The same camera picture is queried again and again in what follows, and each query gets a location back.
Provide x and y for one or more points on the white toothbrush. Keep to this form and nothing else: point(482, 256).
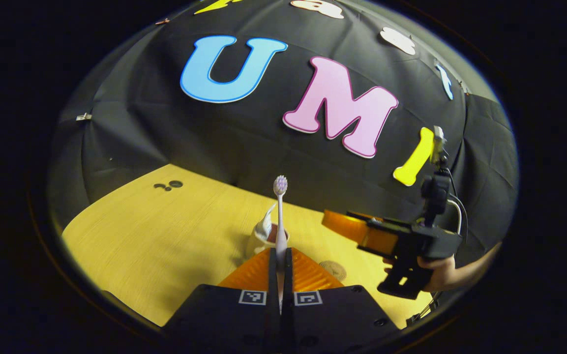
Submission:
point(280, 221)

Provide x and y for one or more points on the silver cloth clip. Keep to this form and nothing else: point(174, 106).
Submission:
point(84, 117)

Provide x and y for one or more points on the round brown coaster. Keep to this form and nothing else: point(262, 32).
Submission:
point(333, 270)

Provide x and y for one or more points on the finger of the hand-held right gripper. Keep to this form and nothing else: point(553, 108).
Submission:
point(379, 241)
point(344, 223)

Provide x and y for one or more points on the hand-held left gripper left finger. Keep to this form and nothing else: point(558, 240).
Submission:
point(273, 275)

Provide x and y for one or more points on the beige cup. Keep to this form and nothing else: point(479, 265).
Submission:
point(256, 246)

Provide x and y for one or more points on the red cloth clip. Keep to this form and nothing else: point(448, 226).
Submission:
point(163, 21)

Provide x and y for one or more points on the black backdrop cloth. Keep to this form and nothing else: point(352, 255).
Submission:
point(165, 123)

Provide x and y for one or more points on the wooden desktop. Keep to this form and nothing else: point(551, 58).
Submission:
point(165, 236)

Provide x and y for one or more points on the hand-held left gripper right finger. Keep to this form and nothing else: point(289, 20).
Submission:
point(288, 275)

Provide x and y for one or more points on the white toothpaste tube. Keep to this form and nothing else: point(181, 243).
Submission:
point(266, 223)

